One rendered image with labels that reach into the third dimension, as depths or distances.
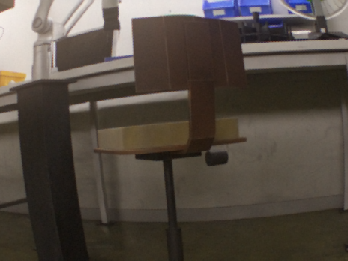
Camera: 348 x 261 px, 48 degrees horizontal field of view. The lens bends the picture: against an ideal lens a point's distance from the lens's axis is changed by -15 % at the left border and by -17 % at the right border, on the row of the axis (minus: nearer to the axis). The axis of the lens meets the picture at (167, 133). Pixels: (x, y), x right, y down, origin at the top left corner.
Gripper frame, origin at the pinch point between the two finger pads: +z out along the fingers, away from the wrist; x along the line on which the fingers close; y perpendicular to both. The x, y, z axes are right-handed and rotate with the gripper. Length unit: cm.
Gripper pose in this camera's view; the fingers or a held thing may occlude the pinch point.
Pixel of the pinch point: (113, 40)
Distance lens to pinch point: 196.7
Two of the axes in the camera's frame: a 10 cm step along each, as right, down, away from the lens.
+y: 0.5, 4.7, -8.8
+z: 0.7, 8.8, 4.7
